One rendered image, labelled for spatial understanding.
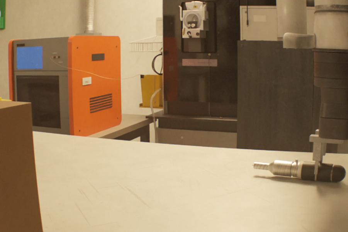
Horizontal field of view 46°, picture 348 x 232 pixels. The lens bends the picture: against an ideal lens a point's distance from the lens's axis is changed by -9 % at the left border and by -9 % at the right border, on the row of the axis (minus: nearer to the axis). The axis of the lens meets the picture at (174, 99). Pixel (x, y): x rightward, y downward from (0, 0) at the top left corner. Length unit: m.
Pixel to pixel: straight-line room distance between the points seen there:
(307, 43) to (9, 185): 0.45
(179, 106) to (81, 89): 0.62
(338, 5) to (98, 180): 0.40
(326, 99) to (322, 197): 0.13
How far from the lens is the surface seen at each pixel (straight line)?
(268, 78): 1.22
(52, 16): 4.01
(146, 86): 2.30
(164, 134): 2.20
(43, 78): 1.88
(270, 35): 2.09
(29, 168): 0.21
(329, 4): 0.57
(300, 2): 1.28
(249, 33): 2.11
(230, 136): 2.10
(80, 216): 0.50
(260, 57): 1.23
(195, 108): 2.23
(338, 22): 0.56
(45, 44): 1.87
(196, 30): 2.07
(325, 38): 0.57
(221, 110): 2.20
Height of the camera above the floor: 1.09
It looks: 7 degrees down
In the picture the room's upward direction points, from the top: straight up
